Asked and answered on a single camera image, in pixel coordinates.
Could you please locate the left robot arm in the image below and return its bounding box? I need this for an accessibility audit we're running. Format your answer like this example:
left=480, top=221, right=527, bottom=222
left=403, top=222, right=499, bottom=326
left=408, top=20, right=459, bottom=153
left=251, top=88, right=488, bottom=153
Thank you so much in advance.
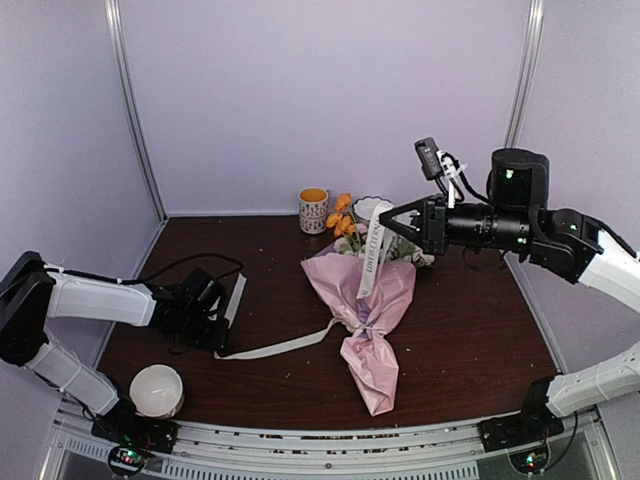
left=1, top=251, right=246, bottom=444

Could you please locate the aluminium front rail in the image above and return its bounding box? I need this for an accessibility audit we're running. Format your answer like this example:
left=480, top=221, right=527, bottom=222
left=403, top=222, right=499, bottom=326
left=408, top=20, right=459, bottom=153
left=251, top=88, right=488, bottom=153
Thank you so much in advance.
left=39, top=389, right=616, bottom=480

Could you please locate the white round cup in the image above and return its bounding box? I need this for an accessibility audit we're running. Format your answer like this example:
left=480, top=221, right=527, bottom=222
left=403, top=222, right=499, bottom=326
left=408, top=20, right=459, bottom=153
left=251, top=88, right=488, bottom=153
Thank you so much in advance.
left=129, top=364, right=185, bottom=419

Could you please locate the left aluminium frame post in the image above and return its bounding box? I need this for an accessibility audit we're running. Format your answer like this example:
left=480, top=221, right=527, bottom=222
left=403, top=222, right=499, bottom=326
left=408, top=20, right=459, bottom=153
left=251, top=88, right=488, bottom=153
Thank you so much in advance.
left=104, top=0, right=168, bottom=224

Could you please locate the white scalloped bowl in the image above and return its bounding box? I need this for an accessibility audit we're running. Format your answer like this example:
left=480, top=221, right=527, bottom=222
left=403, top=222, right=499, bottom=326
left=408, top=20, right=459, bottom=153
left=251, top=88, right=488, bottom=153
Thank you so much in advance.
left=352, top=196, right=393, bottom=226

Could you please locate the pink fake flower stem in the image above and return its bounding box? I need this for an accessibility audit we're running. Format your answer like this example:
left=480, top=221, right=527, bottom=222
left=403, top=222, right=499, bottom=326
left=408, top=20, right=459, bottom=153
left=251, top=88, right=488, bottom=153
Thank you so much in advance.
left=333, top=235, right=366, bottom=258

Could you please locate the right aluminium frame post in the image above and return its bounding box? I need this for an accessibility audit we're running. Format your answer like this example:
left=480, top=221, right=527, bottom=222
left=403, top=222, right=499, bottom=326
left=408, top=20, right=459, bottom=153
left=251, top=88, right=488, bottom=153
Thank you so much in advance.
left=504, top=0, right=545, bottom=148

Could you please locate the pink purple wrapping paper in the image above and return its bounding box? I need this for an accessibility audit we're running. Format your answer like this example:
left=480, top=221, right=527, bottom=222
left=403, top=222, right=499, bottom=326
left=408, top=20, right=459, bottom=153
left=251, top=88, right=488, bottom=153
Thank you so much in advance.
left=301, top=253, right=416, bottom=416

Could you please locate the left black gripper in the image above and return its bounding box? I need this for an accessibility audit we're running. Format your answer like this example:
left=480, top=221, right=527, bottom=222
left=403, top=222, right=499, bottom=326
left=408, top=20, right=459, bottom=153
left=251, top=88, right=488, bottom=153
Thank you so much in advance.
left=179, top=310, right=230, bottom=352

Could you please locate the orange fake flower stem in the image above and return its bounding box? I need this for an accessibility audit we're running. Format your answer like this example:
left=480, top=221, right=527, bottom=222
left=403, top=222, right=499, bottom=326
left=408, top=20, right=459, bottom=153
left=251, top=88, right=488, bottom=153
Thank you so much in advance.
left=326, top=193, right=362, bottom=251

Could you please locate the beige ribbon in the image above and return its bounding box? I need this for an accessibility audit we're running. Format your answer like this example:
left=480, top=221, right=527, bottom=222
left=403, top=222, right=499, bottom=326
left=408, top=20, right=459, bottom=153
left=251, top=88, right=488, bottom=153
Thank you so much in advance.
left=225, top=205, right=393, bottom=361

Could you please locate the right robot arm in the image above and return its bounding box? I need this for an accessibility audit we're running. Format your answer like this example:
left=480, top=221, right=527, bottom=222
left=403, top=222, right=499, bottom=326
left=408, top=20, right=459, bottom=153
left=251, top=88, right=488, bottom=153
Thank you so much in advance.
left=378, top=138, right=639, bottom=311

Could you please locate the aluminium frame post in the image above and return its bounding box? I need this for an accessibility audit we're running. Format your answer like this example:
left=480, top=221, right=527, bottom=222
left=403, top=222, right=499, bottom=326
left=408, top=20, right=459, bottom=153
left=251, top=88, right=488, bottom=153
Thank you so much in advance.
left=104, top=0, right=168, bottom=224
left=504, top=0, right=545, bottom=148

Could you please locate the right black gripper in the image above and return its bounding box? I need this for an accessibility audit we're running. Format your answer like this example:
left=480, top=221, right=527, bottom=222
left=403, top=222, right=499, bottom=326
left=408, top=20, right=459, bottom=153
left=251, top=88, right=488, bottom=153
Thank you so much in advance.
left=381, top=192, right=533, bottom=256

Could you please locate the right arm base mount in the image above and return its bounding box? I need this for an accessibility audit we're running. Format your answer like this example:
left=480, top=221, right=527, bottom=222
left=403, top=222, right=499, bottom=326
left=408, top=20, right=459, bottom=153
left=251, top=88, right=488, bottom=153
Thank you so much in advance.
left=478, top=414, right=564, bottom=476

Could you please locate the patterned mug with orange inside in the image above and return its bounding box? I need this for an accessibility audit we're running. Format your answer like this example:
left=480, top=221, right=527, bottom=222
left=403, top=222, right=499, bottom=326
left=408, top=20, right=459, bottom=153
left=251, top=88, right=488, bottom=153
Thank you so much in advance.
left=298, top=187, right=329, bottom=235

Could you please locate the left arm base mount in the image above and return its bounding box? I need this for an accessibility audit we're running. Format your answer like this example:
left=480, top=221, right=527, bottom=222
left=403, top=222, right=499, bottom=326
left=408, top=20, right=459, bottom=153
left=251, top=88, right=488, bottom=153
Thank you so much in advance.
left=91, top=415, right=179, bottom=478

